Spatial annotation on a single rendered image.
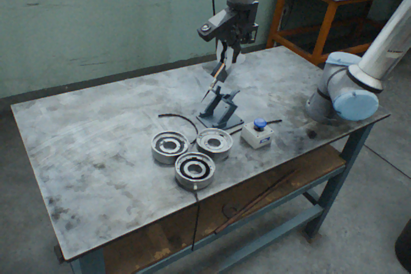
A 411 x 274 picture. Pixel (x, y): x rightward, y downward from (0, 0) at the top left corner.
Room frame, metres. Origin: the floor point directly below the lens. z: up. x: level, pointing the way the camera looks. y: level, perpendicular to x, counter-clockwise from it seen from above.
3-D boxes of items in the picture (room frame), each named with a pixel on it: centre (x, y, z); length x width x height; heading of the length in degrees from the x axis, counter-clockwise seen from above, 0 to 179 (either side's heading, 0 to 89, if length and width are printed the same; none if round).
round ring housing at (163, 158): (0.72, 0.09, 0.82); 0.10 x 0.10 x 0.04
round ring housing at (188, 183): (0.64, 0.01, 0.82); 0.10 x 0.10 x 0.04
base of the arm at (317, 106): (1.04, -0.43, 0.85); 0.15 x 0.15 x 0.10
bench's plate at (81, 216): (0.97, -0.04, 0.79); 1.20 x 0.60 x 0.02; 128
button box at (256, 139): (0.84, -0.17, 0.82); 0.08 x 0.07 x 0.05; 128
